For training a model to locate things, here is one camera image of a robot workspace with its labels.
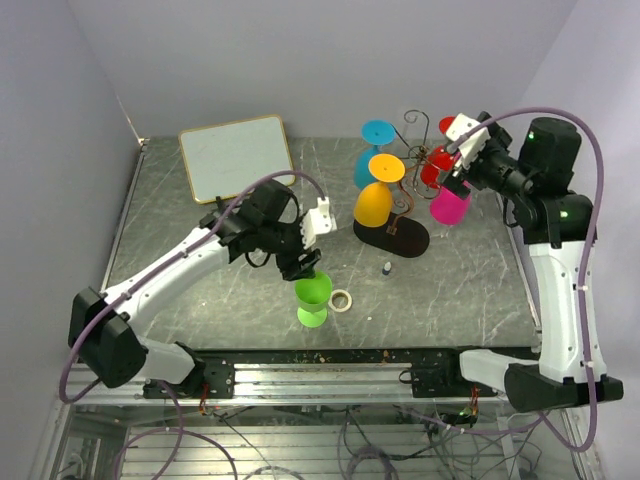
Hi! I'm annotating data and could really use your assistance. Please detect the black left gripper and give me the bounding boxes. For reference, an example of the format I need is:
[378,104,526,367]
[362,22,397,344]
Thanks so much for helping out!
[259,211,322,282]

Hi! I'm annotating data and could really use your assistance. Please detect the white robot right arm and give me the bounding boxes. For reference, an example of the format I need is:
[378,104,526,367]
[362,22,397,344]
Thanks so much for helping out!
[438,107,624,413]

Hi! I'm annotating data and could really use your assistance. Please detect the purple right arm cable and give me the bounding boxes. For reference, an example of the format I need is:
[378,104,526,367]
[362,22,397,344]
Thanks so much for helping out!
[394,107,606,454]

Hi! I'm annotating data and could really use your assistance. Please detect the white tape roll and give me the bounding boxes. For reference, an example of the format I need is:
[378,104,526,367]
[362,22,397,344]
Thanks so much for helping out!
[328,289,353,313]

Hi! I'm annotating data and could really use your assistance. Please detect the orange plastic wine glass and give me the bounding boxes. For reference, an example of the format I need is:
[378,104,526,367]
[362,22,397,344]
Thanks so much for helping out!
[353,153,406,228]

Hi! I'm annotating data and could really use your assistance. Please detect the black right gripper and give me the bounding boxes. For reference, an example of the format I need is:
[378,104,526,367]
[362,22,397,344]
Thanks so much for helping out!
[437,128,536,201]

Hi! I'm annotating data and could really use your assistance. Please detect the aluminium mounting rail frame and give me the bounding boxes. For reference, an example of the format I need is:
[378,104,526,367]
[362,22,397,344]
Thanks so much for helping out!
[29,349,602,479]

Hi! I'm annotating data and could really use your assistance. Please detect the green plastic wine glass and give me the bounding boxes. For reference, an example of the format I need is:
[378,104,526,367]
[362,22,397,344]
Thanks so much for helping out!
[294,271,333,328]

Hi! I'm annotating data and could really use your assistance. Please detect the blue plastic wine glass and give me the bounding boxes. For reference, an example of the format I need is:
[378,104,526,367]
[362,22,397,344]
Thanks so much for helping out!
[353,119,396,190]

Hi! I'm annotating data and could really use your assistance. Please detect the clear wine glass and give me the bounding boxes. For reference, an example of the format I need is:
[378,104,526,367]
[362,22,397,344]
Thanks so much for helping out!
[401,109,424,147]

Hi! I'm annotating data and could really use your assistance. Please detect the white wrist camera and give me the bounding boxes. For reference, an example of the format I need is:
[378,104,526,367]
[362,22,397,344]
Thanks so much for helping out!
[300,197,337,249]
[444,113,490,170]

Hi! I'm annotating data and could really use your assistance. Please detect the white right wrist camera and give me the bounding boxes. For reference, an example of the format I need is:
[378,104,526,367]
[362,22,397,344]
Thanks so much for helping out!
[444,113,490,170]

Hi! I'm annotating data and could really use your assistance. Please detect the copper wire wine glass rack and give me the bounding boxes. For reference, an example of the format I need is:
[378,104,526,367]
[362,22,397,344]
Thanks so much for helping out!
[352,109,438,258]

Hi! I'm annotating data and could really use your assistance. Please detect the small framed whiteboard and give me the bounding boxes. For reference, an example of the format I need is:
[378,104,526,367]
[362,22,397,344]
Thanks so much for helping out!
[178,115,293,205]

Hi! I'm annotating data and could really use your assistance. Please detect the red plastic wine glass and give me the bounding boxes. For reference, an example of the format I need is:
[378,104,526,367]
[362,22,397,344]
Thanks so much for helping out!
[420,146,454,189]

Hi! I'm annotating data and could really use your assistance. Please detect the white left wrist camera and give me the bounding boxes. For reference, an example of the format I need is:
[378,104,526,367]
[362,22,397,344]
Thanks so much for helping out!
[300,197,337,249]

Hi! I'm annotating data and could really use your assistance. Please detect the magenta plastic wine glass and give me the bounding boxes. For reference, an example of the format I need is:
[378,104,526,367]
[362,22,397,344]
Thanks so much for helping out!
[429,187,472,226]

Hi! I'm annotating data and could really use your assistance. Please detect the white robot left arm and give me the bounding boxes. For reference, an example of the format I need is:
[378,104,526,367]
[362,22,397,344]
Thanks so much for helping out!
[68,179,334,397]

